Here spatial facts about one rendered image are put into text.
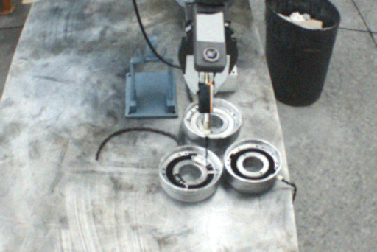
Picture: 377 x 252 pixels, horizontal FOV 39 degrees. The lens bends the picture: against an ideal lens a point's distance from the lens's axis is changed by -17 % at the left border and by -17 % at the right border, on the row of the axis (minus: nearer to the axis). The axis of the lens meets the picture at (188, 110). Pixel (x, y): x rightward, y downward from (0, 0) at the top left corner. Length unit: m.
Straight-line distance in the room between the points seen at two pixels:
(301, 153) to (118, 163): 1.27
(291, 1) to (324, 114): 0.50
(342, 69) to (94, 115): 1.74
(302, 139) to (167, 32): 1.07
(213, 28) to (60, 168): 0.39
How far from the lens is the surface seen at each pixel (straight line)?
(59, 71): 1.30
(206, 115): 1.04
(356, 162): 2.31
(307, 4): 2.48
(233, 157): 1.07
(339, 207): 2.13
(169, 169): 1.05
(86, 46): 1.37
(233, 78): 1.22
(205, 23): 0.91
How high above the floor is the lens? 1.61
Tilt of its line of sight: 43 degrees down
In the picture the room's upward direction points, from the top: 3 degrees clockwise
